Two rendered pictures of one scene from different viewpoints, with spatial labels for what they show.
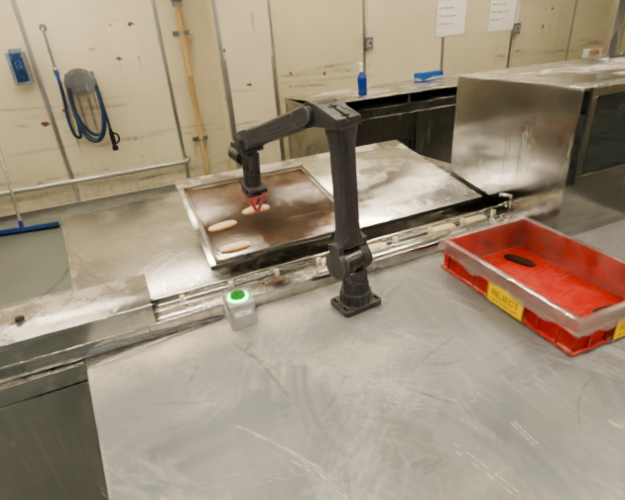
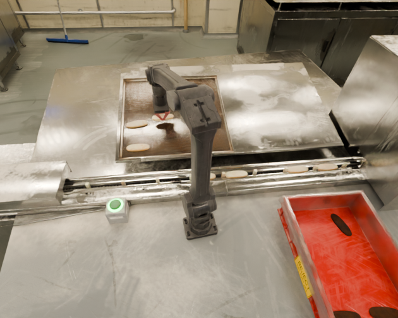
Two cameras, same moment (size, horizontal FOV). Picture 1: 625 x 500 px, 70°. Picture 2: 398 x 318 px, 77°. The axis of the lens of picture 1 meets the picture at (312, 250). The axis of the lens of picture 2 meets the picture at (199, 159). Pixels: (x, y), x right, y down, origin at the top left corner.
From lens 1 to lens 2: 64 cm
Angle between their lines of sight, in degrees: 23
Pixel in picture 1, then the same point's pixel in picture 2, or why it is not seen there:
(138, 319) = (48, 202)
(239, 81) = not seen: outside the picture
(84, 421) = not seen: hidden behind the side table
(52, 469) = not seen: hidden behind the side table
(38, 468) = (2, 250)
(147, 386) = (38, 257)
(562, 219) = (395, 200)
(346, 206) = (197, 181)
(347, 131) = (205, 134)
